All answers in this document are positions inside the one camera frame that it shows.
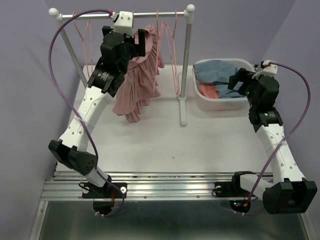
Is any blue grey garment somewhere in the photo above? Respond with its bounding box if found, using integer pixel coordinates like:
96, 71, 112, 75
193, 60, 243, 99

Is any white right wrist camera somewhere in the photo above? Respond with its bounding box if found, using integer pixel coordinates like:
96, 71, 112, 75
252, 60, 278, 79

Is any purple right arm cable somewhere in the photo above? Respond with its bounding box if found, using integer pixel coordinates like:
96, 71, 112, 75
233, 62, 312, 217

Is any white plastic basket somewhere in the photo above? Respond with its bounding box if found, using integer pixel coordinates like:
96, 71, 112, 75
192, 58, 255, 111

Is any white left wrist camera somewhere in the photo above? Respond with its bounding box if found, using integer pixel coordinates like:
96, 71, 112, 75
109, 11, 134, 37

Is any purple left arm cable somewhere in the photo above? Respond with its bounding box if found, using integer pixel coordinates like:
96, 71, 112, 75
48, 9, 126, 218

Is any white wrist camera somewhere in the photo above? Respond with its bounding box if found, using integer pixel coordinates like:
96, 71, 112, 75
252, 60, 278, 79
109, 11, 134, 37

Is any aluminium mounting rail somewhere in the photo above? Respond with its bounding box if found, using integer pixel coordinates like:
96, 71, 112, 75
40, 171, 233, 202

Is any dusty pink garment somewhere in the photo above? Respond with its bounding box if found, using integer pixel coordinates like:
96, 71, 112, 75
112, 24, 165, 123

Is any white metal clothes rack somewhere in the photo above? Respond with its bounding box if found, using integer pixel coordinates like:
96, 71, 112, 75
48, 4, 196, 126

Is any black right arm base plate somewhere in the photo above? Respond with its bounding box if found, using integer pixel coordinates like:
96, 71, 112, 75
211, 181, 249, 198

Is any pink hanger with blue garment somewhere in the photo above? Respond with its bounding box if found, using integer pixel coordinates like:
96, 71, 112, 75
153, 10, 164, 93

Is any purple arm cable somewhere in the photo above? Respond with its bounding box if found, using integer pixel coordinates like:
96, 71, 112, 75
48, 9, 126, 218
233, 62, 312, 217

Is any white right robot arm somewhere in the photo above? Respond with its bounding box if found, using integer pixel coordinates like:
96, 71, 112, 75
228, 64, 318, 215

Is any empty pink wire hanger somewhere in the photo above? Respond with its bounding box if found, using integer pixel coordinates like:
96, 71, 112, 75
72, 20, 94, 77

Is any pink wire hanger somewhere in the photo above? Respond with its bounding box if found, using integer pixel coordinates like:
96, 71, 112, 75
165, 11, 179, 95
72, 20, 94, 77

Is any salmon pink skirt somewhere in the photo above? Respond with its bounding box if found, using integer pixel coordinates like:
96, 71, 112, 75
198, 83, 219, 99

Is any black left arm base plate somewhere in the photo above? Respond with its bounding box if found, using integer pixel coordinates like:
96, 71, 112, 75
78, 182, 128, 199

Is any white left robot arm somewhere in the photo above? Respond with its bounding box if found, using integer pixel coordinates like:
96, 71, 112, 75
48, 26, 146, 197

